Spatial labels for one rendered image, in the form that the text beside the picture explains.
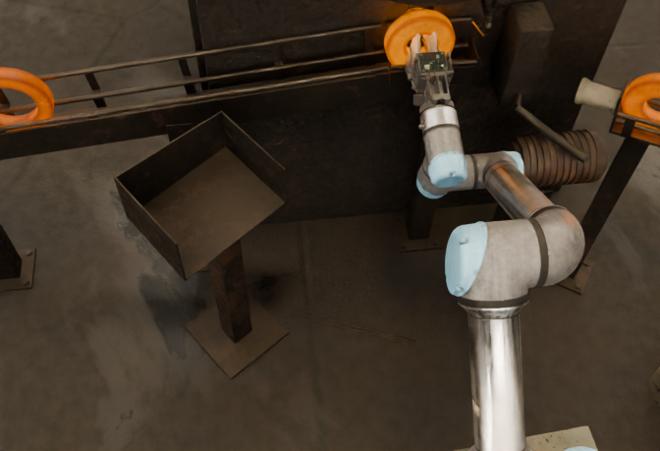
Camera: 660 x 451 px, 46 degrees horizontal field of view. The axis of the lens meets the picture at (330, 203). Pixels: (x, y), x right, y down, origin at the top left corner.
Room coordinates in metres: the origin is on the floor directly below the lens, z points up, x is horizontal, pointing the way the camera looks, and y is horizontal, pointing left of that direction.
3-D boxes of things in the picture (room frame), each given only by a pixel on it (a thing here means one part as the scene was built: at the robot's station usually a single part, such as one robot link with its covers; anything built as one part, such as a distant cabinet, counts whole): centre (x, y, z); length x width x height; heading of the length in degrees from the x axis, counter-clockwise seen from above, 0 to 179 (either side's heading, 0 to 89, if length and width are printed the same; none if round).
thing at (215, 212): (0.91, 0.25, 0.36); 0.26 x 0.20 x 0.72; 134
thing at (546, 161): (1.19, -0.54, 0.27); 0.22 x 0.13 x 0.53; 99
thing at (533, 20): (1.32, -0.42, 0.68); 0.11 x 0.08 x 0.24; 9
